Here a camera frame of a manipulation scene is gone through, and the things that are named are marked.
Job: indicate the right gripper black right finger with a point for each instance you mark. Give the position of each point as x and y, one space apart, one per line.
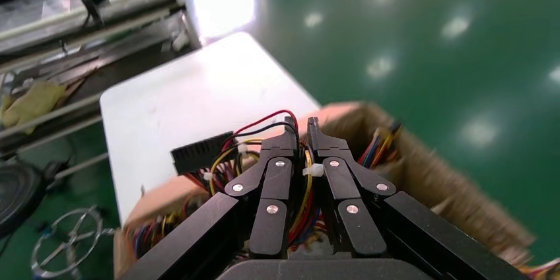
345 182

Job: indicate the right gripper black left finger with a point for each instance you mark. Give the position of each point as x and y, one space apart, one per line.
275 182

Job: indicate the cardboard box with dividers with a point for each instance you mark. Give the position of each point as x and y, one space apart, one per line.
459 195

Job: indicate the yellow crumpled sheet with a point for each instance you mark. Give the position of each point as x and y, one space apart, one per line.
30 103

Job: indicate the black round disc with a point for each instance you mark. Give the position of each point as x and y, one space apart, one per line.
17 195

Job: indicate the metal rack frame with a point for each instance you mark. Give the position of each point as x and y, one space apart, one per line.
87 15

